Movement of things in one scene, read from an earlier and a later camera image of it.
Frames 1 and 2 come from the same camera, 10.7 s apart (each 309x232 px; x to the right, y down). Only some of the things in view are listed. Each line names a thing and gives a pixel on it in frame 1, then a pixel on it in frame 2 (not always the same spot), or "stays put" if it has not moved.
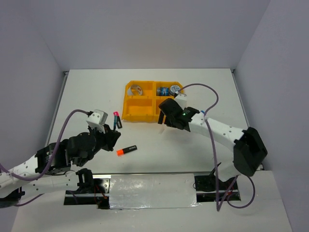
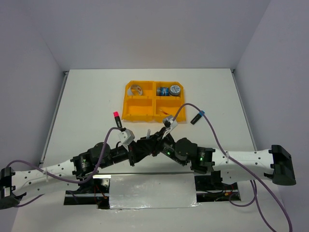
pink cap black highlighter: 119,123 stays put
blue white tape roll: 174,89 stays put
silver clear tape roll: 134,90 stays put
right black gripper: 161,117 → 159,135
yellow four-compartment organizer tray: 141,98 stays put
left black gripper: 111,137 → 135,154
